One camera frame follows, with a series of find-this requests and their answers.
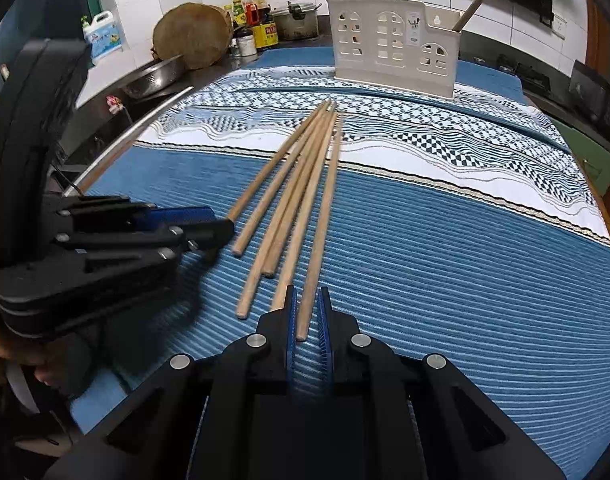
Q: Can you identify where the green framed window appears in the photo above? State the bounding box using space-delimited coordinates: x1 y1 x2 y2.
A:
0 0 110 111

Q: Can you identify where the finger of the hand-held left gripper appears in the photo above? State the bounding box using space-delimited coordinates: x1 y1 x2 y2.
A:
50 195 216 233
0 219 236 341

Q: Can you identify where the black gas stove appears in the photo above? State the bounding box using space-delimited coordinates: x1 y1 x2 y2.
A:
472 55 550 96

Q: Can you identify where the wooden glass door cabinet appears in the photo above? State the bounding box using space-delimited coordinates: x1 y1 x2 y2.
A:
582 0 610 86

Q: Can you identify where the steel kitchen sink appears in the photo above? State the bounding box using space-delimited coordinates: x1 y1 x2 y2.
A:
50 85 196 196

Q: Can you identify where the green cabinet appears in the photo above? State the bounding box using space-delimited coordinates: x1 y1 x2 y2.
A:
530 95 610 196

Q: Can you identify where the steel cooking pot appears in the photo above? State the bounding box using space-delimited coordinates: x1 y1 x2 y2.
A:
272 1 322 41

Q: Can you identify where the white plastic chopstick holder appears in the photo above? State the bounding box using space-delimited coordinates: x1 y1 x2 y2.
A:
326 0 463 100

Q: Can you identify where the black box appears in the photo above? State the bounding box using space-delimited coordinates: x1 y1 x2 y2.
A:
569 59 610 128

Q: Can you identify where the blue patterned tablecloth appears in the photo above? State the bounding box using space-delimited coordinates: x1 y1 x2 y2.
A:
70 47 610 480

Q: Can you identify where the person's left hand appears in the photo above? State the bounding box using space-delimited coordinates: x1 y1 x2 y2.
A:
0 317 78 391

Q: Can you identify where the white dish soap jug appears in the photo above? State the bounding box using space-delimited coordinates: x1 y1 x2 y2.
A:
81 10 123 66

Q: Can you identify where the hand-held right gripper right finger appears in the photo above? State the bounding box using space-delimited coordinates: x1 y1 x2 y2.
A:
310 287 568 480

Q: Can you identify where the steel colander bowl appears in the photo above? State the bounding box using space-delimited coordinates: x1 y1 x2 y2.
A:
120 55 186 101

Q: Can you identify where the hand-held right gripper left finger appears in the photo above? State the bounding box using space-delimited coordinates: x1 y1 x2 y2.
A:
42 284 310 480

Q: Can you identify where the round wooden chopping block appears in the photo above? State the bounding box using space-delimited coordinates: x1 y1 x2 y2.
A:
151 2 234 71

